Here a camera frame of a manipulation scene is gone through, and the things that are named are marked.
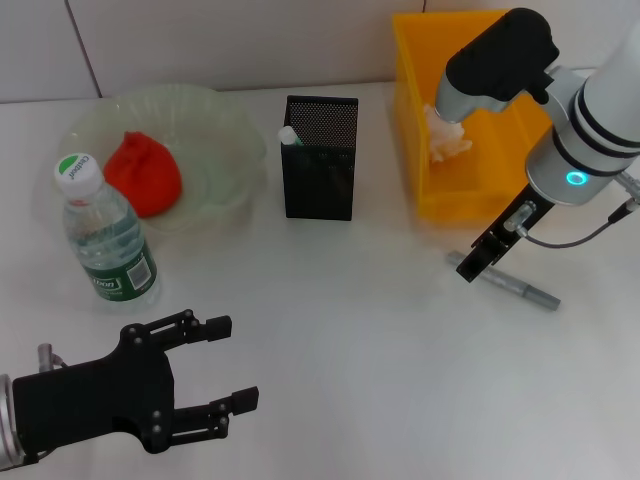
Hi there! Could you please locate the green glass fruit plate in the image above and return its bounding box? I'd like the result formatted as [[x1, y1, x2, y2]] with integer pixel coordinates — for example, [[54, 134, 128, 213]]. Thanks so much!
[[52, 84, 269, 236]]

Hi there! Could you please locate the clear water bottle green label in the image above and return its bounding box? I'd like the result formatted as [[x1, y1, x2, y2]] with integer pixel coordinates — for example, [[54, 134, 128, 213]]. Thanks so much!
[[53, 153, 159, 307]]

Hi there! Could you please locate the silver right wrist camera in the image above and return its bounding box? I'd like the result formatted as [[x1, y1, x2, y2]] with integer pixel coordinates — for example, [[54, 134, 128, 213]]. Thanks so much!
[[433, 7, 562, 126]]

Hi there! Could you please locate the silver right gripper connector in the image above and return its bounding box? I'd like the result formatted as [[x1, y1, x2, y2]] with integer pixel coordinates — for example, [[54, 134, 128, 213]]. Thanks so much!
[[503, 201, 535, 235]]

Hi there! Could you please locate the silver glitter pen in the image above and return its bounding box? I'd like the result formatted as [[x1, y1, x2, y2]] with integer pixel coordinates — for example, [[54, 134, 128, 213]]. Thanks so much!
[[446, 249, 562, 312]]

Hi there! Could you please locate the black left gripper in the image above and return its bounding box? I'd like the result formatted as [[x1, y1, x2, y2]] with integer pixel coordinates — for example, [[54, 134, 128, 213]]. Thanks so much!
[[11, 309, 261, 455]]

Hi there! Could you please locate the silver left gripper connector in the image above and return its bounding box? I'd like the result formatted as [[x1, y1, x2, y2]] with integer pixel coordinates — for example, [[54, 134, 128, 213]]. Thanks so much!
[[37, 342, 62, 372]]

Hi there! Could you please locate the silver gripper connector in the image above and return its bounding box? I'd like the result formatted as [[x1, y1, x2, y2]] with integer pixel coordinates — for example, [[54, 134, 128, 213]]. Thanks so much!
[[37, 342, 62, 372], [503, 201, 535, 235]]

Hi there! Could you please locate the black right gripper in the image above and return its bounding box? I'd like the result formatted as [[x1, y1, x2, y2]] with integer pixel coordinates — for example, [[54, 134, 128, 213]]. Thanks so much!
[[455, 183, 570, 286]]

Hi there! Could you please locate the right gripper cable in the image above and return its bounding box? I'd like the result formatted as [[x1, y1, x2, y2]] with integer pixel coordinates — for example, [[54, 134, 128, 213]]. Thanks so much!
[[527, 198, 640, 249]]

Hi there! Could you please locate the mint green pen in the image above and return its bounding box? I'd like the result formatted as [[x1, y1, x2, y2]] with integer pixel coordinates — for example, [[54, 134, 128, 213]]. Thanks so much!
[[277, 125, 304, 149]]

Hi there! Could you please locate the yellow plastic bin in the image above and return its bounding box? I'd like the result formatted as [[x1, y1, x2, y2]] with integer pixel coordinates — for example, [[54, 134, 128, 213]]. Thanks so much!
[[391, 8, 571, 222]]

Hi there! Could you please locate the white paper ball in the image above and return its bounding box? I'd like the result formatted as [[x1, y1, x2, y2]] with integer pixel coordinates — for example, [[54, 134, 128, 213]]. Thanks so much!
[[423, 103, 474, 164]]

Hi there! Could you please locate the black mesh pen holder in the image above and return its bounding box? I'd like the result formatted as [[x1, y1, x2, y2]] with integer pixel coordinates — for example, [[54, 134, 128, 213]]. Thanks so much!
[[280, 94, 360, 222]]

